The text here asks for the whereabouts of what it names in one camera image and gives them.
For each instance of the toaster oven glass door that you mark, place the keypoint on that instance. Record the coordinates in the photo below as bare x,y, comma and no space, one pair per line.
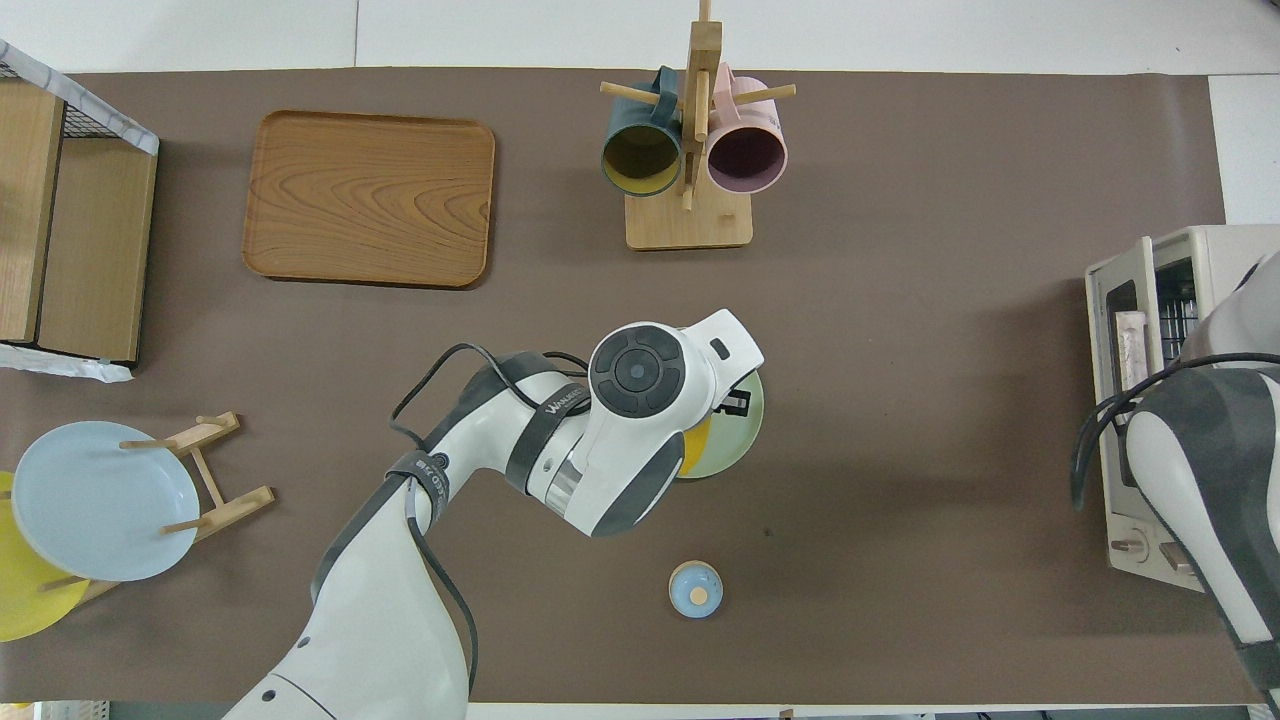
1100,330

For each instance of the brown table mat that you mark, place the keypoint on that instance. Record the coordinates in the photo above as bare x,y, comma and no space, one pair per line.
900,400

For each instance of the light blue plate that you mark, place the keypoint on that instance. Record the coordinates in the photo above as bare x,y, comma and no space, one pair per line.
100,500

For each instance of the pink mug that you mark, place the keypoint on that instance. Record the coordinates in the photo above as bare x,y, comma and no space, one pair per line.
745,160

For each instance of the yellow corn cob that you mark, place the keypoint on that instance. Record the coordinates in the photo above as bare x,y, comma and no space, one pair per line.
697,450

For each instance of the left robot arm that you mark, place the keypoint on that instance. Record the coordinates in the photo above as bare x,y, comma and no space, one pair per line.
640,440

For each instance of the dark green mug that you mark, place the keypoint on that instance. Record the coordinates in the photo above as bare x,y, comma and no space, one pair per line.
640,160

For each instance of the wooden serving tray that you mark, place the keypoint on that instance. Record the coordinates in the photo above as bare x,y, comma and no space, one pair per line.
370,200

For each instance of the beige toaster oven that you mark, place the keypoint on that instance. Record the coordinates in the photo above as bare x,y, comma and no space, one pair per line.
1210,245

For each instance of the small oven knob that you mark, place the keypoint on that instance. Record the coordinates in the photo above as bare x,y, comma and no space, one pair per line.
1130,547

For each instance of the wooden shelf with marble trim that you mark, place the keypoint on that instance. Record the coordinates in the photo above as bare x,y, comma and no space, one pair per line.
100,220

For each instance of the small blue lidded jar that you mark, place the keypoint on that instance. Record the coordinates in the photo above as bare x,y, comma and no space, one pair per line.
690,585

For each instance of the yellow plate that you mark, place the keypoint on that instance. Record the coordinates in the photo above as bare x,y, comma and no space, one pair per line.
25,600

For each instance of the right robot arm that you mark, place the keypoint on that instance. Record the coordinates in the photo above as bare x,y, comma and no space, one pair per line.
1230,450

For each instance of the large oven knob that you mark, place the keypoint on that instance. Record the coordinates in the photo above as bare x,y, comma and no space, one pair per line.
1175,570

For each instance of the wooden plate rack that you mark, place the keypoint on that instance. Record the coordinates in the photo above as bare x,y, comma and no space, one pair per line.
235,505

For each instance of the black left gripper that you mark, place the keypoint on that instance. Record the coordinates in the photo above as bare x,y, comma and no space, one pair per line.
735,404

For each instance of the wooden mug tree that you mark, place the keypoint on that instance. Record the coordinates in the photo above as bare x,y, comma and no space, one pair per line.
690,225

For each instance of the light green plate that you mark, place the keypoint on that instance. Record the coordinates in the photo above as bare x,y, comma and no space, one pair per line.
737,445

